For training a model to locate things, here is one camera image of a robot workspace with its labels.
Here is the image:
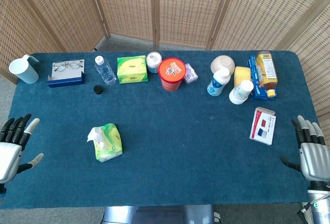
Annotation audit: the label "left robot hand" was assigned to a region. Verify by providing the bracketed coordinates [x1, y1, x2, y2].
[0, 114, 44, 184]

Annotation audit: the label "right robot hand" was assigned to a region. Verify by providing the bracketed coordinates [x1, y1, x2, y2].
[279, 115, 330, 182]

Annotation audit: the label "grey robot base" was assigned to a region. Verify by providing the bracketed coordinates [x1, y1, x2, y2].
[102, 204, 216, 224]

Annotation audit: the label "white red-blue stamp pad box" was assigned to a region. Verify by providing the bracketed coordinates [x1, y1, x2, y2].
[249, 106, 276, 146]

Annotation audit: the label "white tissue sheet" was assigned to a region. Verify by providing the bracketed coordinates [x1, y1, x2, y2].
[87, 127, 107, 150]

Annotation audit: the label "blue cookie box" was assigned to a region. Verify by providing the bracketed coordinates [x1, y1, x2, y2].
[247, 55, 278, 101]

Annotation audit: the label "blue glasses case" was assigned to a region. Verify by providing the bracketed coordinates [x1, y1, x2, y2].
[46, 59, 86, 88]

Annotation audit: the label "white paper cup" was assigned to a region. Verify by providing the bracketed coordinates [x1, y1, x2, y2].
[228, 79, 255, 105]

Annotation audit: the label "open green tissue pack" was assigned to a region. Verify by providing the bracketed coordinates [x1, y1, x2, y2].
[87, 123, 124, 163]

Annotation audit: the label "yellow sponge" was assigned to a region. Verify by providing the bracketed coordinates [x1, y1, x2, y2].
[234, 66, 252, 88]

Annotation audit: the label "white blue-labelled bottle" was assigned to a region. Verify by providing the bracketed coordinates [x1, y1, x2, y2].
[207, 68, 232, 97]

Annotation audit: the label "clear plastic water bottle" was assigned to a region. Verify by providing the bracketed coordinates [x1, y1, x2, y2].
[94, 55, 117, 86]

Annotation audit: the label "beige bowl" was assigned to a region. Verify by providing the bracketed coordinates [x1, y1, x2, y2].
[210, 55, 236, 76]

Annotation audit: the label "green tissue box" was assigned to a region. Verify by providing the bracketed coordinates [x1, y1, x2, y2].
[117, 55, 150, 85]

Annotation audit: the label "purple small box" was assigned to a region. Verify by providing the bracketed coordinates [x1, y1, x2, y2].
[183, 63, 199, 84]

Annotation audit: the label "blue table cloth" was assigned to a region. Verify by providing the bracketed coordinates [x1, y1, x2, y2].
[0, 50, 320, 210]

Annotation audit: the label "red instant noodle cup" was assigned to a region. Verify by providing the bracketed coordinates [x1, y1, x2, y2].
[158, 57, 187, 92]

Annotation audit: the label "white lidded jar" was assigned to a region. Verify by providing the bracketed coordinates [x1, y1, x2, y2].
[146, 51, 163, 74]

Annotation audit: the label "woven folding screen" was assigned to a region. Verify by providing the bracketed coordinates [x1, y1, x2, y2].
[0, 0, 330, 118]

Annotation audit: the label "white handled mug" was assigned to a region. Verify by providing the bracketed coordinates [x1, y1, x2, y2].
[8, 54, 40, 85]

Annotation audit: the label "wire-rimmed eyeglasses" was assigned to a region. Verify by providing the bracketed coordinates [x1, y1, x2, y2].
[53, 59, 85, 72]

